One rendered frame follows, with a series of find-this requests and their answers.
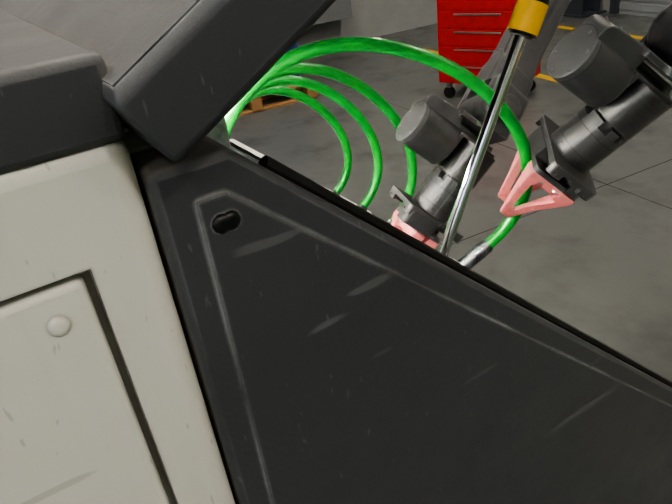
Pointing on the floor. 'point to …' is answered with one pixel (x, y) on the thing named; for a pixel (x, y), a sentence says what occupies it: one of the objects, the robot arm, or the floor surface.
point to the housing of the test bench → (86, 301)
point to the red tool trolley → (471, 33)
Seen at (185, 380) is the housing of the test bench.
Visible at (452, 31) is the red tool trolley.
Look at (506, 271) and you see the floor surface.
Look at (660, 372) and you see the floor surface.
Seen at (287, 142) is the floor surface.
